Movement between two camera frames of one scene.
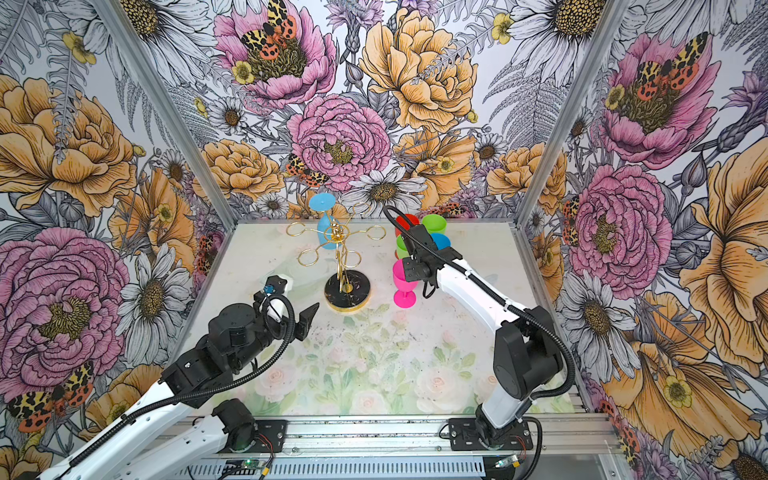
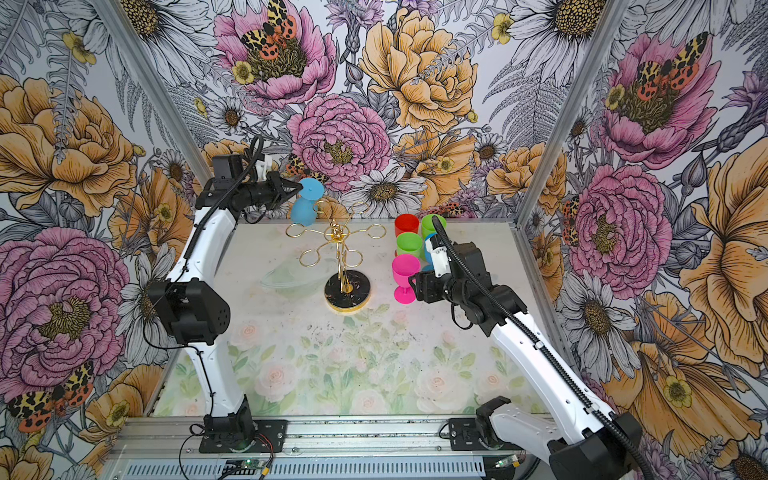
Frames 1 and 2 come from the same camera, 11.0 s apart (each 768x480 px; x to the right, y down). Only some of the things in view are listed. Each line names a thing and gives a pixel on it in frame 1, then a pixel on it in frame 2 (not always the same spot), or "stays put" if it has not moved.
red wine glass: x=413 y=220 stays put
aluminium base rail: x=425 y=438 stays put
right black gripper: x=410 y=274 to x=425 y=290
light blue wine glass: x=325 y=202 to x=304 y=211
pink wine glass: x=404 y=297 stays put
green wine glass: x=401 y=249 stays put
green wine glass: x=434 y=223 stays put
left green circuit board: x=243 y=467 stays put
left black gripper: x=302 y=326 to x=282 y=194
